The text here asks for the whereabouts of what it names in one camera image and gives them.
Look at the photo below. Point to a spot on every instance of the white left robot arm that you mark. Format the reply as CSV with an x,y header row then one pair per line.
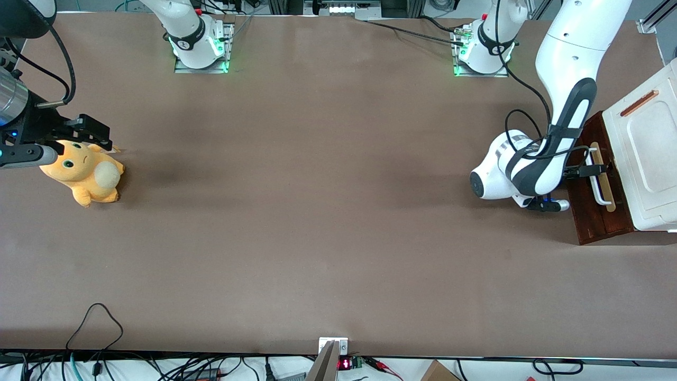
x,y
571,53

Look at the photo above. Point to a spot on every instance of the brown cabinet with white top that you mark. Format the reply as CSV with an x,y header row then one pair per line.
x,y
656,174

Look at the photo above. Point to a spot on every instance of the black aluminium frame post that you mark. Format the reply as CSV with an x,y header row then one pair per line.
x,y
402,7
285,6

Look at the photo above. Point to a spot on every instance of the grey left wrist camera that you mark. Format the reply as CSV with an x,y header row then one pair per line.
x,y
552,205

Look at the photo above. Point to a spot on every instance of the orange plush toy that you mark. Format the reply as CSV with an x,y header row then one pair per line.
x,y
87,177

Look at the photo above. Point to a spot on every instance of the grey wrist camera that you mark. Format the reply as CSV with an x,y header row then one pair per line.
x,y
552,205
26,155

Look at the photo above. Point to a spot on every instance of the copper strip on cabinet top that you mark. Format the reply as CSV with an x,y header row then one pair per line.
x,y
639,103

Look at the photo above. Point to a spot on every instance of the brown wooden drawer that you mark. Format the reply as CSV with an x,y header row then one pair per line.
x,y
587,222

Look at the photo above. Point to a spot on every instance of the brown cardboard box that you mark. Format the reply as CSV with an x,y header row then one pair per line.
x,y
439,373

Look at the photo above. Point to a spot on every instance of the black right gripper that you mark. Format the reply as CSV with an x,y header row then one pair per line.
x,y
38,125

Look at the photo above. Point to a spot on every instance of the white power strip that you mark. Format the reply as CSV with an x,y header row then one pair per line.
x,y
344,9

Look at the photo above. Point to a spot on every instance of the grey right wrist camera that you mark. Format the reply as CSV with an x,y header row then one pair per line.
x,y
26,155

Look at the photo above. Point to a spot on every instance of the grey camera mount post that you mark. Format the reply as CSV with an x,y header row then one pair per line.
x,y
325,365

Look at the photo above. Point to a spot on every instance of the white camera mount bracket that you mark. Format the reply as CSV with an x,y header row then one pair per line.
x,y
342,346

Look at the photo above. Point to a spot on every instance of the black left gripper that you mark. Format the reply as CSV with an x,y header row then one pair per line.
x,y
593,170

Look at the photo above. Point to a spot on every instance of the red LED display module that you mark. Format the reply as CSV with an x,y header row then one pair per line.
x,y
345,363

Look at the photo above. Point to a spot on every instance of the red clip leads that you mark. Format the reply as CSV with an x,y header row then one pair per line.
x,y
381,365

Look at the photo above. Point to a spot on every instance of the silver aluminium profile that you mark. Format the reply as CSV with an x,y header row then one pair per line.
x,y
648,25

